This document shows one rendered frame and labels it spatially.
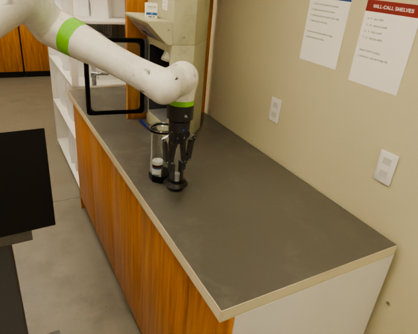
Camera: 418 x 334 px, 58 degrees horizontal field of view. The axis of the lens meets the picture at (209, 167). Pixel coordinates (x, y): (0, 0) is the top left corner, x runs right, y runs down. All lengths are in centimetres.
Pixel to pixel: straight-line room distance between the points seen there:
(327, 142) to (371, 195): 28
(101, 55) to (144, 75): 15
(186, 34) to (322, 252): 110
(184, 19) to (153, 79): 69
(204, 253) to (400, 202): 69
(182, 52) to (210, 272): 105
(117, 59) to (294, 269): 82
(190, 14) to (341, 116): 79
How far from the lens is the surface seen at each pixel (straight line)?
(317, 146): 167
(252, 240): 128
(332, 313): 144
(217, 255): 120
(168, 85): 113
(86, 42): 125
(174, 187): 140
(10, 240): 135
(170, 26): 177
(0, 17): 122
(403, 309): 160
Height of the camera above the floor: 170
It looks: 27 degrees down
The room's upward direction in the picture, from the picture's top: 5 degrees clockwise
